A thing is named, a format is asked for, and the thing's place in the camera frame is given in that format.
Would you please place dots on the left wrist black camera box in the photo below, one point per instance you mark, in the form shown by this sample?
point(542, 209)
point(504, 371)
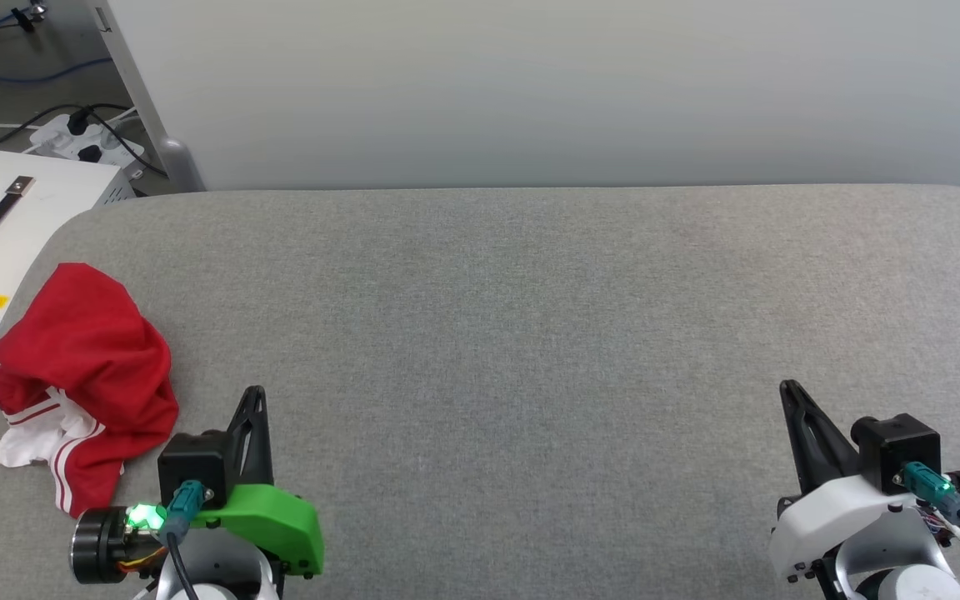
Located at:
point(192, 467)

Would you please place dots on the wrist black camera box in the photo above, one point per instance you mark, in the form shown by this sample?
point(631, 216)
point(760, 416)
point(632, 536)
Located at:
point(192, 467)
point(897, 446)

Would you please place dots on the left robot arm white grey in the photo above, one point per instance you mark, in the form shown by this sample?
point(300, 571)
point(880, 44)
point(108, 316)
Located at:
point(222, 575)

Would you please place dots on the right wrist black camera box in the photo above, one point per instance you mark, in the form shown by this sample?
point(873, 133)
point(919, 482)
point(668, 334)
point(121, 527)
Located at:
point(897, 446)

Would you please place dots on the white equipment box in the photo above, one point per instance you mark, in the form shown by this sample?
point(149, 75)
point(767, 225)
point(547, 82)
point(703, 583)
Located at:
point(30, 242)

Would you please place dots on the black clamp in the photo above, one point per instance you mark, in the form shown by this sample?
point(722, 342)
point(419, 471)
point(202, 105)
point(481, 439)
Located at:
point(28, 14)

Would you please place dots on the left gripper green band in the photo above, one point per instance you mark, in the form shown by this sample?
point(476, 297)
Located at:
point(276, 521)

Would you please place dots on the red and white basketball jersey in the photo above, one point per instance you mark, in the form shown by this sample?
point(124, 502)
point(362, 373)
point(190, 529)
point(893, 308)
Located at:
point(97, 350)

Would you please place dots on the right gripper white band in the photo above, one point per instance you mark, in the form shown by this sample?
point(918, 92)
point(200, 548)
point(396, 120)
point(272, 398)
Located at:
point(838, 521)

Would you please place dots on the pale grey partition panel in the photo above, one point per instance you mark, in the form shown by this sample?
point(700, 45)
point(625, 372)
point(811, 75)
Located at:
point(530, 83)

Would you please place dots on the grey metal partition foot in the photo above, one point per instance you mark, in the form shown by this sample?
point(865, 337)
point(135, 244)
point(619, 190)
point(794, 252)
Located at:
point(178, 167)

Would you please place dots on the white power strip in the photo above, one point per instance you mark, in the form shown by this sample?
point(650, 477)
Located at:
point(101, 137)

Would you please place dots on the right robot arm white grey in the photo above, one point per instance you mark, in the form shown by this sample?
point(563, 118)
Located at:
point(905, 583)

